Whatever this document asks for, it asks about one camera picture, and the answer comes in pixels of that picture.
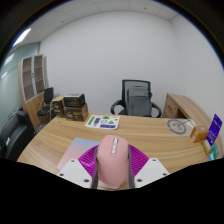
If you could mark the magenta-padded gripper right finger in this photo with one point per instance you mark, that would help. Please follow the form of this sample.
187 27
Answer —
150 171

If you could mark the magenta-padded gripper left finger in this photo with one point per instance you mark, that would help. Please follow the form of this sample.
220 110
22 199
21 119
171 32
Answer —
75 171

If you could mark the pink computer mouse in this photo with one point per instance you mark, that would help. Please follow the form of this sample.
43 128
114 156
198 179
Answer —
112 160

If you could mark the pink and blue mouse pad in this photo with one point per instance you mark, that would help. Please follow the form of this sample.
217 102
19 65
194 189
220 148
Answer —
75 150

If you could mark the white printed paper sheet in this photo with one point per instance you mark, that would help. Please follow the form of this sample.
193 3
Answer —
102 121

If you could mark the brown cardboard box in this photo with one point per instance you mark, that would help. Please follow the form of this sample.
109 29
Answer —
76 114

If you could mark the green flat box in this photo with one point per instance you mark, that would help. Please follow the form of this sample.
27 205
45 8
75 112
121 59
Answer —
214 152

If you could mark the black leather armchair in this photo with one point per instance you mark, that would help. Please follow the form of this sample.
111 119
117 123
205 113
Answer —
15 133

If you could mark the black cardboard box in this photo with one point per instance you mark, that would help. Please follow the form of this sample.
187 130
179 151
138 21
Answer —
74 100

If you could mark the grey backpack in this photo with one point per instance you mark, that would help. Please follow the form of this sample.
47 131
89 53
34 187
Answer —
139 100

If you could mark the black mesh office chair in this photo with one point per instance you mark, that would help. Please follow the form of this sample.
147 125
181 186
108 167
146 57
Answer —
117 106

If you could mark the wooden side desk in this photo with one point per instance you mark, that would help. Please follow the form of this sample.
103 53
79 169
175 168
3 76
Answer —
181 105

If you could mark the purple upright package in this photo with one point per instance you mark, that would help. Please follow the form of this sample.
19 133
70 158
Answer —
214 130

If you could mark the small black chair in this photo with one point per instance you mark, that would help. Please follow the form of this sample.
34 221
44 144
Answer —
48 95

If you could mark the wooden shelf cabinet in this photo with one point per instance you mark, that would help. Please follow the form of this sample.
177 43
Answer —
33 80

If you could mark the ceiling light panel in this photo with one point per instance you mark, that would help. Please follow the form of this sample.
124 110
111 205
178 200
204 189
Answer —
21 37

